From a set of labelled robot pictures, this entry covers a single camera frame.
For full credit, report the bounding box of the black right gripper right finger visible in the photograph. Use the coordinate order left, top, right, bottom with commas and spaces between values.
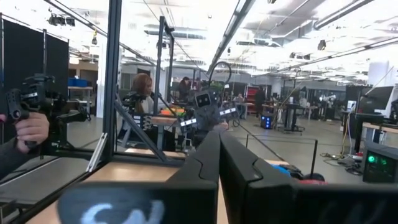
220, 132, 398, 224

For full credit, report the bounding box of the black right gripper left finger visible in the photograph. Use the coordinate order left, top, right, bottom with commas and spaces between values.
57, 130, 221, 224

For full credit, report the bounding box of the light blue plastic bowl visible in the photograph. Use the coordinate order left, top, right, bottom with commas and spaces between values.
272, 164, 292, 178

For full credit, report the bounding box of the person's forearm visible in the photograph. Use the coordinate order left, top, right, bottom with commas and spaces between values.
0, 138, 35, 180

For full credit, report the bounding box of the person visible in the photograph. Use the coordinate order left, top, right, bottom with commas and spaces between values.
124, 73, 157, 141
178, 76, 193, 102

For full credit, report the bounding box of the red rack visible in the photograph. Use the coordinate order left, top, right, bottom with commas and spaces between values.
245, 85, 259, 114

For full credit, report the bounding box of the black computer tower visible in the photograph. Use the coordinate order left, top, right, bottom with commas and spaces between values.
260, 114, 274, 130

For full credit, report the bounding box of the black computer green light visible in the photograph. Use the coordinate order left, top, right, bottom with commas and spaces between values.
362, 142, 398, 184

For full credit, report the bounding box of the blue storage bin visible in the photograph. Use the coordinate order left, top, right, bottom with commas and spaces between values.
67, 77, 90, 88

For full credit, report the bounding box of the black monitor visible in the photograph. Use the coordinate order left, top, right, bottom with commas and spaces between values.
357, 85, 395, 115

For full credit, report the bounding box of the black partition screen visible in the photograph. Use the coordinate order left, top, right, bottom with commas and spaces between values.
0, 14, 70, 142

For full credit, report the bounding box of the floor cable bundle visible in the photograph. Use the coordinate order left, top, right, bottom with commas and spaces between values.
320, 151, 364, 175

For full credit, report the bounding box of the black aluminium table frame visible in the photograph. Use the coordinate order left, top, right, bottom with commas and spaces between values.
9, 0, 187, 224

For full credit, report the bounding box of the silver metal bracket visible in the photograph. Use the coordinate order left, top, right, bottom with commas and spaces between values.
86, 133, 108, 173

